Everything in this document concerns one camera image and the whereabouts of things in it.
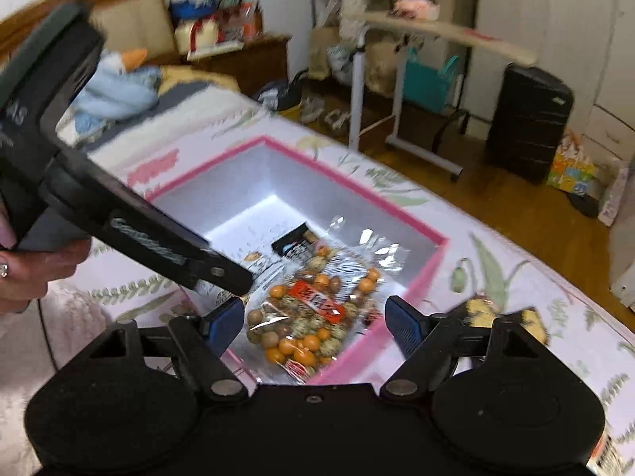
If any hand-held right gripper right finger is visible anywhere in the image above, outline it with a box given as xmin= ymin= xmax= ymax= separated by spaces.
xmin=379 ymin=295 xmax=543 ymax=402

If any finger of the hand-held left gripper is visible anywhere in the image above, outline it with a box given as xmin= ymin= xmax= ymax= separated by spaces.
xmin=191 ymin=240 xmax=255 ymax=297

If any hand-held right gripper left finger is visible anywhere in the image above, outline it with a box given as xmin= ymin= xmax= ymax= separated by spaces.
xmin=87 ymin=296 xmax=250 ymax=403

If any clear bag of coated nuts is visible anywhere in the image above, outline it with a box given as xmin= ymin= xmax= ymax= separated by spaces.
xmin=243 ymin=215 xmax=414 ymax=384

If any pink cardboard box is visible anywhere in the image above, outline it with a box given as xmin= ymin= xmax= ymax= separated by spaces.
xmin=144 ymin=135 xmax=450 ymax=388

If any person's left hand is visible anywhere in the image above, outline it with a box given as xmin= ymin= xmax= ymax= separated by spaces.
xmin=0 ymin=211 xmax=93 ymax=316

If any beige pillow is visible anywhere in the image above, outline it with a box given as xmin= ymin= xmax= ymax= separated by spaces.
xmin=92 ymin=0 xmax=180 ymax=68

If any yellow cloth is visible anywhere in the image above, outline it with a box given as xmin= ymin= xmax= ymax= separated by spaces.
xmin=159 ymin=64 xmax=239 ymax=93

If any cream bag with red ribbon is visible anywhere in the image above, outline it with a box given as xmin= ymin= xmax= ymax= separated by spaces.
xmin=173 ymin=17 xmax=219 ymax=56

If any black backpack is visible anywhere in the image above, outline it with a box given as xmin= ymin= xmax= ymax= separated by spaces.
xmin=253 ymin=72 xmax=304 ymax=110

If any pair of shoes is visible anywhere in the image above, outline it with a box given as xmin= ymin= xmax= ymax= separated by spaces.
xmin=298 ymin=96 xmax=349 ymax=125

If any wooden nightstand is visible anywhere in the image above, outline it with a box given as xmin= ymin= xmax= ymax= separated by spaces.
xmin=190 ymin=35 xmax=291 ymax=106

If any red gift box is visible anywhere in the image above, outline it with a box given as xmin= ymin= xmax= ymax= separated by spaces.
xmin=218 ymin=2 xmax=264 ymax=43

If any colourful gift bag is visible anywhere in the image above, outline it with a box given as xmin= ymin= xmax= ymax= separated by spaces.
xmin=546 ymin=131 xmax=597 ymax=195

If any grey printed bag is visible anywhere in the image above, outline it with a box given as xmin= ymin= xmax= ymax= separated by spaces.
xmin=327 ymin=44 xmax=356 ymax=85

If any teal tote bag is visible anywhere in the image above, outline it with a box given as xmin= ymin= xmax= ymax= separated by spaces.
xmin=402 ymin=48 xmax=460 ymax=115

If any black suitcase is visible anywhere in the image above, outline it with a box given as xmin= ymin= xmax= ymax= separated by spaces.
xmin=485 ymin=63 xmax=575 ymax=185

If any brown paper bag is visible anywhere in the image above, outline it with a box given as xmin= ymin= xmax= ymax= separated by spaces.
xmin=310 ymin=27 xmax=348 ymax=81

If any white plastic bag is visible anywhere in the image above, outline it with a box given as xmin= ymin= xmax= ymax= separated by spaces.
xmin=597 ymin=159 xmax=632 ymax=229

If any wooden side table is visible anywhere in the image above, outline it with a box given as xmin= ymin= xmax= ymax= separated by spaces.
xmin=347 ymin=10 xmax=540 ymax=182

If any white wardrobe with drawers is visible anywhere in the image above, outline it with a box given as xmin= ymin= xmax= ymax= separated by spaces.
xmin=475 ymin=0 xmax=635 ymax=160

